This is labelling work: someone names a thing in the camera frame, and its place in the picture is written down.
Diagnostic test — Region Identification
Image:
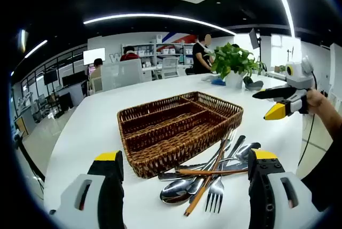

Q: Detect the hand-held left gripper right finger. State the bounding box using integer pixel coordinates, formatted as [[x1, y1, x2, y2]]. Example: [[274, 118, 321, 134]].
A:
[[247, 148, 325, 229]]

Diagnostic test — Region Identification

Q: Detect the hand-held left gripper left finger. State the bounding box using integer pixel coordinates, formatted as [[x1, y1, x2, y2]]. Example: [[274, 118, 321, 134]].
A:
[[49, 150, 126, 229]]

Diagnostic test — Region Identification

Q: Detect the brown wooden chopstick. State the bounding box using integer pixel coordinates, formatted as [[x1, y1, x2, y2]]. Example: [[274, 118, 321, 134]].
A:
[[175, 169, 250, 176], [183, 130, 232, 217]]

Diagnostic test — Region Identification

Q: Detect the brown wicker utensil storage tray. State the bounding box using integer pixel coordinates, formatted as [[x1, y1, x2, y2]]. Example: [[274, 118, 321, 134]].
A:
[[116, 91, 244, 179]]

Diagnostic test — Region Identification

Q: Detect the white storage shelf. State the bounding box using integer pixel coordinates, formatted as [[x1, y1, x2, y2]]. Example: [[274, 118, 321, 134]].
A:
[[121, 42, 196, 67]]

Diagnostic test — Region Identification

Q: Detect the person's right hand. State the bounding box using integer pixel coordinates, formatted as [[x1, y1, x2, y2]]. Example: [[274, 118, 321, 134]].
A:
[[306, 89, 326, 107]]

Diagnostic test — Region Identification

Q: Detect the dark grey gadget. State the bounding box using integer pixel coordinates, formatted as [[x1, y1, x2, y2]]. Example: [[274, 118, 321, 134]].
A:
[[243, 76, 265, 91]]

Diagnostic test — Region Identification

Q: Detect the green potted plant white pot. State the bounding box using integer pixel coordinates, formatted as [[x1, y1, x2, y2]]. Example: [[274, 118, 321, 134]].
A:
[[211, 42, 267, 90]]

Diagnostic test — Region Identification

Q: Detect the black monitor on stand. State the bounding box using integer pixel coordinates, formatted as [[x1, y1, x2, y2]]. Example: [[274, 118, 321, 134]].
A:
[[248, 28, 262, 51]]

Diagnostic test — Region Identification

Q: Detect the person's black clothing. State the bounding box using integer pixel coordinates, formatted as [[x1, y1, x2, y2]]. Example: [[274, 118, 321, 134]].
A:
[[299, 121, 342, 214]]

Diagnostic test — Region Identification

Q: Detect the black tripod stand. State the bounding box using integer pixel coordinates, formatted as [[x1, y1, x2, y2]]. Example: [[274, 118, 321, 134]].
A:
[[14, 134, 46, 202]]

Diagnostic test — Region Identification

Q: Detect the white mesh office chair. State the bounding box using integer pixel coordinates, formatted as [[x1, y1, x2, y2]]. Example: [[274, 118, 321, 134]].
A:
[[160, 57, 179, 80]]

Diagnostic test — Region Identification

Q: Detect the row of black monitors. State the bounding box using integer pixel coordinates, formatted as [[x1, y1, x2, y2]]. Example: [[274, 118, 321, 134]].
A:
[[61, 70, 87, 87]]

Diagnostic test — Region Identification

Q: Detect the translucent white office chair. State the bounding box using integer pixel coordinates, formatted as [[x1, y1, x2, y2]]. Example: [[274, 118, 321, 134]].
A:
[[100, 58, 145, 91]]

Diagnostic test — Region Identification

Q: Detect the black television screen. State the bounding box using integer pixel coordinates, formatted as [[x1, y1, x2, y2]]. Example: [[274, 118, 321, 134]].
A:
[[43, 70, 58, 85]]

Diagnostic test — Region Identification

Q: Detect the long curved ceiling light strip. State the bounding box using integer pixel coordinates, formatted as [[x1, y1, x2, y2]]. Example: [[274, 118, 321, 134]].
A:
[[83, 13, 237, 36]]

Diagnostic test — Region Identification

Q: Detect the white display screen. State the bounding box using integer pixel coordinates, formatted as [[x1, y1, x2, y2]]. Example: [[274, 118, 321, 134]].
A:
[[83, 47, 106, 66]]

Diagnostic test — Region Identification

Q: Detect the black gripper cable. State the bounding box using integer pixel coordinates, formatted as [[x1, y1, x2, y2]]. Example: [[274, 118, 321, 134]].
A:
[[297, 63, 319, 167]]

